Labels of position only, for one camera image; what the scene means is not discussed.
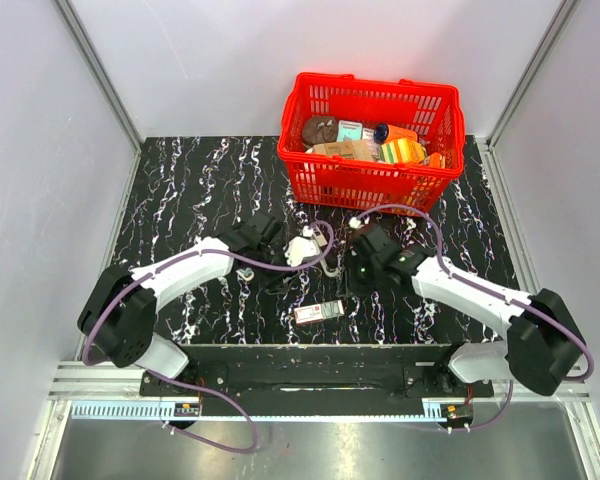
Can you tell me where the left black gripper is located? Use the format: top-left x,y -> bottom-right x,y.
252,241 -> 302,294

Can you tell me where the small light blue stapler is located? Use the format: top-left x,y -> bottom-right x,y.
236,268 -> 255,282

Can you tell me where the staples box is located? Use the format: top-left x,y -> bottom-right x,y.
294,300 -> 344,325

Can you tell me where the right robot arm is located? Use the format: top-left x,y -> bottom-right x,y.
346,219 -> 586,396

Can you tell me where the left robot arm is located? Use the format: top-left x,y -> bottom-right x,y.
77,212 -> 324,396

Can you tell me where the cardboard box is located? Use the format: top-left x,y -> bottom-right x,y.
306,140 -> 379,162

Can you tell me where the yellow green striped box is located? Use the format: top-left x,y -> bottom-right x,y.
380,138 -> 427,164

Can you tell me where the red plastic basket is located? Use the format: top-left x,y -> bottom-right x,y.
277,72 -> 465,211

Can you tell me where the orange bottle blue cap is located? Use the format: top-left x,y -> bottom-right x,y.
373,123 -> 419,145

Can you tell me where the teal label box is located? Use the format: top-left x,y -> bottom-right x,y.
336,120 -> 363,142

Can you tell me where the brown round sponge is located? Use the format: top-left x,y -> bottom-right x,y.
301,116 -> 338,148

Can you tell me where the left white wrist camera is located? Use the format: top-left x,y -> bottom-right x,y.
284,226 -> 327,267

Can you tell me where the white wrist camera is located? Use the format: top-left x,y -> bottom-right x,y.
284,226 -> 327,267
348,217 -> 369,230

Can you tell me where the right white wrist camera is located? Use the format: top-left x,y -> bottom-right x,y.
348,217 -> 369,230

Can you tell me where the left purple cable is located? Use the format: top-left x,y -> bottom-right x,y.
82,219 -> 336,454

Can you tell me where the purple cable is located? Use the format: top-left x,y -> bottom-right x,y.
82,219 -> 336,454
352,203 -> 596,434

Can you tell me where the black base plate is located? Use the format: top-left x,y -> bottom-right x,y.
129,343 -> 496,419

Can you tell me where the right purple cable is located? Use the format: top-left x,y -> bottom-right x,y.
352,203 -> 596,434

